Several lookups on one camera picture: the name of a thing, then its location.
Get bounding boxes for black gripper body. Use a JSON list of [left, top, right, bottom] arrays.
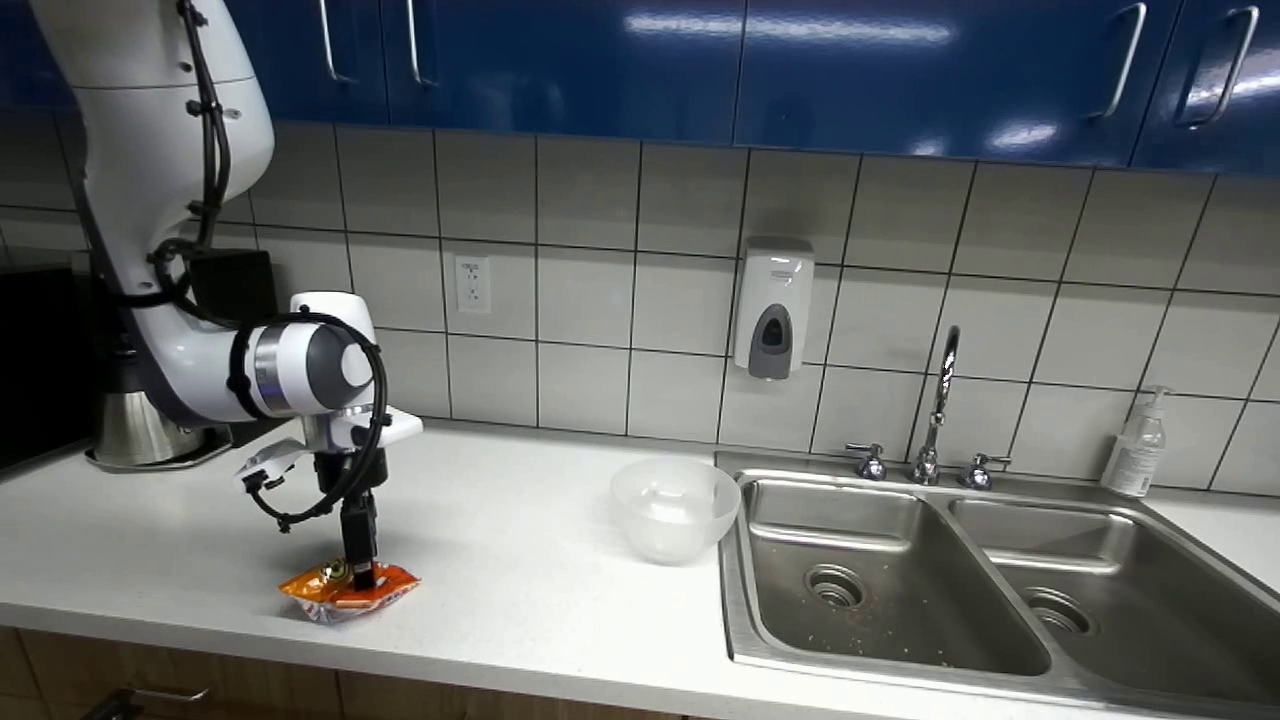
[[314, 451, 390, 552]]

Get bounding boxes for orange snack packet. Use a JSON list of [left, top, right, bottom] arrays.
[[275, 563, 415, 625]]

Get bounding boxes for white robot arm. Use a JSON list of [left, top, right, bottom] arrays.
[[30, 0, 390, 588]]

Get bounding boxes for clear plastic bowl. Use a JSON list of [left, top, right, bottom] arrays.
[[608, 458, 740, 563]]

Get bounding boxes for black steel coffee maker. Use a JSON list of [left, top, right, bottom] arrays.
[[88, 248, 275, 470]]

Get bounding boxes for black microwave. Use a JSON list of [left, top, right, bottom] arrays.
[[0, 267, 102, 466]]

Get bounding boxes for chrome sink faucet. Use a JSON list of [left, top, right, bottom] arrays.
[[851, 329, 1004, 488]]

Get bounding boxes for stainless steel double sink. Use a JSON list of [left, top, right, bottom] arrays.
[[722, 466, 1280, 720]]

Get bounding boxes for clear soap pump bottle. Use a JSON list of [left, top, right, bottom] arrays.
[[1099, 386, 1166, 495]]

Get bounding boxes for blue upper cabinets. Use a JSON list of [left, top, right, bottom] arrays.
[[0, 0, 1280, 181]]

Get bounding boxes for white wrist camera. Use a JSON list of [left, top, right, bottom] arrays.
[[242, 438, 307, 484]]

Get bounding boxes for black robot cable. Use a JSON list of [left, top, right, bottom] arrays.
[[124, 0, 391, 534]]

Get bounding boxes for metal drawer handle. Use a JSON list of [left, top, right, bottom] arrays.
[[83, 688, 213, 720]]

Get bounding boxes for white wall power outlet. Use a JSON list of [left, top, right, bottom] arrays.
[[452, 257, 494, 316]]

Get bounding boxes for white wall soap dispenser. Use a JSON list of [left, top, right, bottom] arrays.
[[734, 239, 818, 380]]

